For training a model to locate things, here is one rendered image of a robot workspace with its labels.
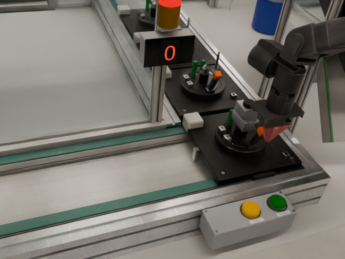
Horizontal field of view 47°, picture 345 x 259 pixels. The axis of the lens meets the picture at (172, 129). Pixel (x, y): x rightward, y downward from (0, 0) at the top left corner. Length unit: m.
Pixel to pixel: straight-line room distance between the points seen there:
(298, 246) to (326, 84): 0.42
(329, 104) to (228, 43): 0.79
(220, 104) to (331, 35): 0.49
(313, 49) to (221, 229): 0.41
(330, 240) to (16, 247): 0.72
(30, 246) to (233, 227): 0.42
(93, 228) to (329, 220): 0.60
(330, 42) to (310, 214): 0.49
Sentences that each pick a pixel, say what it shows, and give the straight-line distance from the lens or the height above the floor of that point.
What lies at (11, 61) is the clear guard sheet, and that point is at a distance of 0.93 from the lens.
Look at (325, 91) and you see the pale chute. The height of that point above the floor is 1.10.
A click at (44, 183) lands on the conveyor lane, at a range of 1.01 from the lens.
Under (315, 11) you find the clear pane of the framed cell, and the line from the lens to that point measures 2.14.
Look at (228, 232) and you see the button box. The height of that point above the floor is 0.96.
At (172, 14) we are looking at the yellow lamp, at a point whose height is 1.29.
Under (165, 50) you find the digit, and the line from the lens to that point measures 0.92.
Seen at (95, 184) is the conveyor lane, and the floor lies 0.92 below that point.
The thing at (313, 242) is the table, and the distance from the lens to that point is 1.05.
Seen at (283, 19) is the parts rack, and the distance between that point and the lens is 1.19.
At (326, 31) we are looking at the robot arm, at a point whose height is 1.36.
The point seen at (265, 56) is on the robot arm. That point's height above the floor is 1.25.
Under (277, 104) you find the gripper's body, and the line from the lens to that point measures 0.86.
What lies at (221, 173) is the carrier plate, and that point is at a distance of 0.96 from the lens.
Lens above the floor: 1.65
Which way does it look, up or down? 40 degrees down
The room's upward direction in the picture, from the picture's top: 7 degrees clockwise
